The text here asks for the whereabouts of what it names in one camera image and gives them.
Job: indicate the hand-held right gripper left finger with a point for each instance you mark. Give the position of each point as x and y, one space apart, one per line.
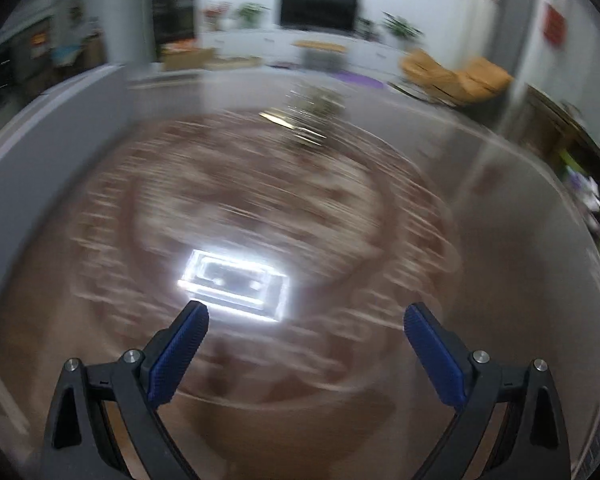
177 360

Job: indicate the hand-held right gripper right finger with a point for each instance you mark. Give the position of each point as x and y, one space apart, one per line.
432 355

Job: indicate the cluttered side table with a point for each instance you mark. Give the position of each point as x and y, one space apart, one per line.
597 210

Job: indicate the brown wooden chair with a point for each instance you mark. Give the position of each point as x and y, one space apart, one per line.
540 120

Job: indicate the shiny metallic object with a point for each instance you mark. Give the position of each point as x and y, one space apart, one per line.
310 112

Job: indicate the purple floor mat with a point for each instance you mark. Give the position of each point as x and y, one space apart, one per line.
357 78

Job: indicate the large cardboard box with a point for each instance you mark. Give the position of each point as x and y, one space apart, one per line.
187 60

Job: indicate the small cardboard box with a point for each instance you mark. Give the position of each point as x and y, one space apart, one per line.
94 51

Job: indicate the wooden bench with hairpin legs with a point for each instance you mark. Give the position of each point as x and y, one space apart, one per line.
320 47

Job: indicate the white television cabinet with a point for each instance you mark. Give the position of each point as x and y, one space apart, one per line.
260 42

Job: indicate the large green potted plant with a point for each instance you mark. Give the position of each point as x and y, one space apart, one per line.
402 27

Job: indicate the small green potted plant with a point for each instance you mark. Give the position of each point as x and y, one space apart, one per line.
366 29

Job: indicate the white floor air conditioner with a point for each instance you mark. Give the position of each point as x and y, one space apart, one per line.
485 15

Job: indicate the pink flowers in white vase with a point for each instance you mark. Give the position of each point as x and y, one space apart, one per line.
217 16

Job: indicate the bushy green potted plant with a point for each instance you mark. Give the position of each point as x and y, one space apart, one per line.
251 14

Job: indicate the black display cabinet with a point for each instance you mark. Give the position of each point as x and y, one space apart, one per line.
175 5

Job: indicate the black flat television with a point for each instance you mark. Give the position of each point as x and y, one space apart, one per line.
317 10

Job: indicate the orange wall sign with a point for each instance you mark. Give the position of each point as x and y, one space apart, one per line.
38 46

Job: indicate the red wall hanging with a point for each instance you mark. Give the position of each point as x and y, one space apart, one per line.
554 25

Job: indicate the framed wall picture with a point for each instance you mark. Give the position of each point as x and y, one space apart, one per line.
75 15

